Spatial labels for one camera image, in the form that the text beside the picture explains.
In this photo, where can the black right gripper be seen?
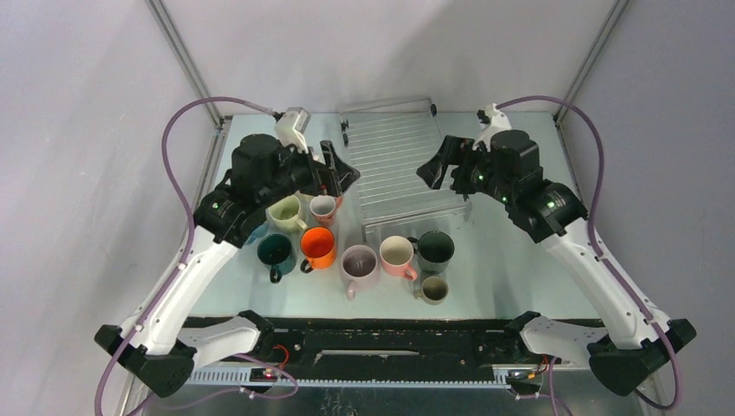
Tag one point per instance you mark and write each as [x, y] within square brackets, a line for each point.
[433, 171]

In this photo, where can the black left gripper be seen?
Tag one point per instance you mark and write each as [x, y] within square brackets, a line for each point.
[339, 172]

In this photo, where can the small salmon pink mug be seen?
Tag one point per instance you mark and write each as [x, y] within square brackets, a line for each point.
[324, 208]

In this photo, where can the light green mug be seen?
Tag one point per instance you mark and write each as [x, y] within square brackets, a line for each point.
[287, 215]

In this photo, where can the orange mug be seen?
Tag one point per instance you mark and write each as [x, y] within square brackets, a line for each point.
[318, 245]

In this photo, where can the dark grey mug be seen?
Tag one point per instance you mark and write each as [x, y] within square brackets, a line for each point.
[434, 250]

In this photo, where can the mauve grey mug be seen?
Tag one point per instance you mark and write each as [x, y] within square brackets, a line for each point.
[360, 270]

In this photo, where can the light blue mug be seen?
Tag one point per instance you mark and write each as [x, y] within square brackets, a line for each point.
[257, 233]

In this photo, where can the dark teal mug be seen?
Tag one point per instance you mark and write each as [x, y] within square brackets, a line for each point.
[277, 254]

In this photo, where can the small beige cup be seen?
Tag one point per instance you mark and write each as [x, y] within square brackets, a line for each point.
[433, 290]

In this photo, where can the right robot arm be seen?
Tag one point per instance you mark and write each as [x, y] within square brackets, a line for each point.
[636, 338]

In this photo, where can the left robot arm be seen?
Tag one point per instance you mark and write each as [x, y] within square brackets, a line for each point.
[153, 343]

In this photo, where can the clear acrylic dish rack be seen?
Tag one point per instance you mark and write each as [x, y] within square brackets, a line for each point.
[387, 141]

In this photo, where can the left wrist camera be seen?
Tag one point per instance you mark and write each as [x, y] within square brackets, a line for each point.
[291, 126]

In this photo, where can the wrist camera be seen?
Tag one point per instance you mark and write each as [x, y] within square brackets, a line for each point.
[492, 121]
[291, 126]

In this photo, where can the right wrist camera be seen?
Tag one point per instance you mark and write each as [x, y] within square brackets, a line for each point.
[492, 121]

